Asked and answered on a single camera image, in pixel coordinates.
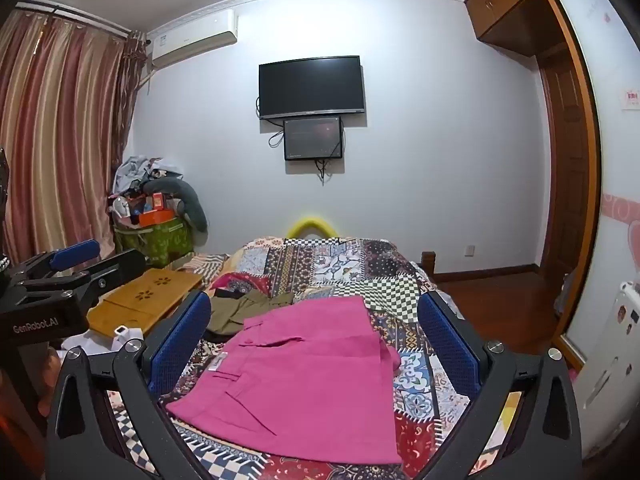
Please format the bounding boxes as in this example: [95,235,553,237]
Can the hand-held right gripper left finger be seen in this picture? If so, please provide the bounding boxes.
[45,290,217,480]

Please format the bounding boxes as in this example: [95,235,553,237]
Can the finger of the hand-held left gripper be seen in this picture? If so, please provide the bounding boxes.
[65,249,149,307]
[7,239,101,287]

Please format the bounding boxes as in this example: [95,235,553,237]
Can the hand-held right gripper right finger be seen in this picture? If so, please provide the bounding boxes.
[415,290,583,480]

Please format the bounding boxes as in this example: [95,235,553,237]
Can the pink pants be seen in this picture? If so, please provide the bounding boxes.
[165,296,403,466]

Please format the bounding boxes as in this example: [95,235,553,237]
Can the olive green pants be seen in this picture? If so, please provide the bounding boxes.
[202,289,295,337]

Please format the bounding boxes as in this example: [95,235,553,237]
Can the wooden lap desk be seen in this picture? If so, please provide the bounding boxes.
[87,267,203,337]

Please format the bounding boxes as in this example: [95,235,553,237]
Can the white plastic object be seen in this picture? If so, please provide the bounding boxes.
[112,325,145,352]

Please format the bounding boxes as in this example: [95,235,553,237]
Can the white cloth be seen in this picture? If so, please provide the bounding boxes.
[56,332,121,362]

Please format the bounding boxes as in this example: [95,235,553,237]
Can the orange box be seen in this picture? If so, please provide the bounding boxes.
[138,207,176,228]

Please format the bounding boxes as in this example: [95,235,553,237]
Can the yellow bed sheet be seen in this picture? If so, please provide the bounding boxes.
[492,389,524,456]

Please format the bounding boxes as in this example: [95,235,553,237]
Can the pile of pale clothes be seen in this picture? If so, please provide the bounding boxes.
[113,156,184,197]

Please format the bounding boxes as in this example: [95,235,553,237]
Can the grey neck pillow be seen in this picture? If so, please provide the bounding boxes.
[142,177,209,234]

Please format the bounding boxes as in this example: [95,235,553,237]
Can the striped pink curtain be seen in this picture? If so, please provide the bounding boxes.
[0,7,148,263]

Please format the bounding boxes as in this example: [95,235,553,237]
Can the grey bag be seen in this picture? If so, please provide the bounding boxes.
[554,272,577,322]

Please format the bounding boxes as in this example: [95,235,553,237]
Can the patchwork printed blanket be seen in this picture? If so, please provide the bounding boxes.
[105,235,523,480]

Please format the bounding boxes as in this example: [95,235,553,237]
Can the white appliance with stickers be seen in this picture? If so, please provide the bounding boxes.
[570,280,640,461]

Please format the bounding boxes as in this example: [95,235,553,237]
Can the brown wooden door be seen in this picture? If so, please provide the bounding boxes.
[536,42,602,323]

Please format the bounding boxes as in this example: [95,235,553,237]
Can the white air conditioner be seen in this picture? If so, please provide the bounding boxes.
[148,9,239,68]

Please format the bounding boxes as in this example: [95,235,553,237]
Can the white wardrobe door pink hearts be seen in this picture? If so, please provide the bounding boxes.
[547,0,640,378]

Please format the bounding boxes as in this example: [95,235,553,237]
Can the wooden overhead cabinet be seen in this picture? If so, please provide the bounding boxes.
[464,0,566,59]

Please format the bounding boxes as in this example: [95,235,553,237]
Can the yellow foam ring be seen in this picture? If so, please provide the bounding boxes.
[286,216,336,239]

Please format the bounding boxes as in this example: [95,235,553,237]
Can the small black wall monitor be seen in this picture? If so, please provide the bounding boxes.
[283,116,345,162]

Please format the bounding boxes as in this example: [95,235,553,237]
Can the white curtain rail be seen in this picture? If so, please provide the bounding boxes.
[15,1,137,40]

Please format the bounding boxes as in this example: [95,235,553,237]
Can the black wall television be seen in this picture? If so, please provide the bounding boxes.
[258,55,366,121]

